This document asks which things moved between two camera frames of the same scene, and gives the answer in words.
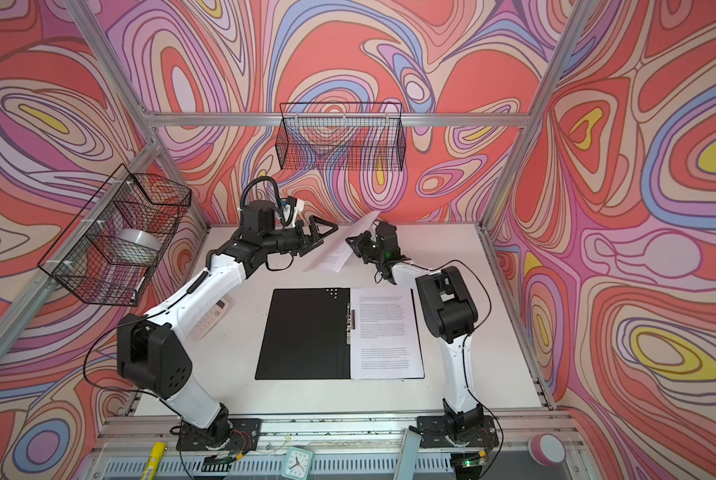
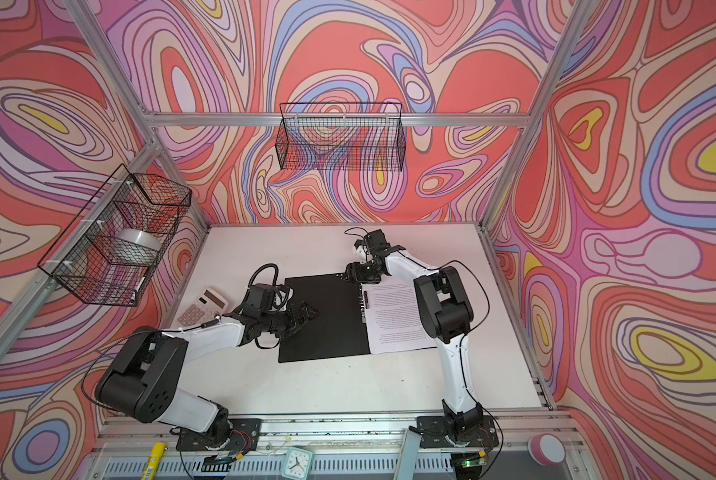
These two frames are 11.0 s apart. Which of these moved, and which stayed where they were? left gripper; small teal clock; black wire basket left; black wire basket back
Moved: left gripper
Stayed: black wire basket left; black wire basket back; small teal clock
